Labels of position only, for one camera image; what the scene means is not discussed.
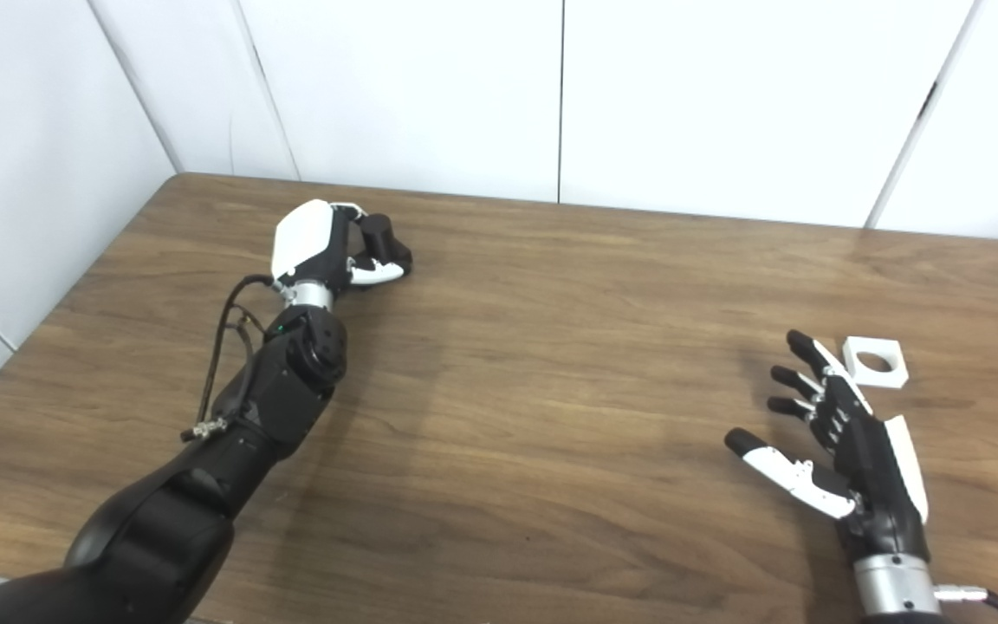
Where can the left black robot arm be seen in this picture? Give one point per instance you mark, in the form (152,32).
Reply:
(274,399)

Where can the black peg with square base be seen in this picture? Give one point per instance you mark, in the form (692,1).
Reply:
(378,236)

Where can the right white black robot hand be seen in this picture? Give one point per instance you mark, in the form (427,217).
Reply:
(876,468)

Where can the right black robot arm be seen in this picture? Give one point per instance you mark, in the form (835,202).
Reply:
(906,620)

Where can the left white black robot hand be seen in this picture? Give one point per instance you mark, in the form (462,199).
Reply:
(304,238)

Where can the white square piece with hole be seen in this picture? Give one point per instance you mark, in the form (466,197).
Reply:
(893,374)

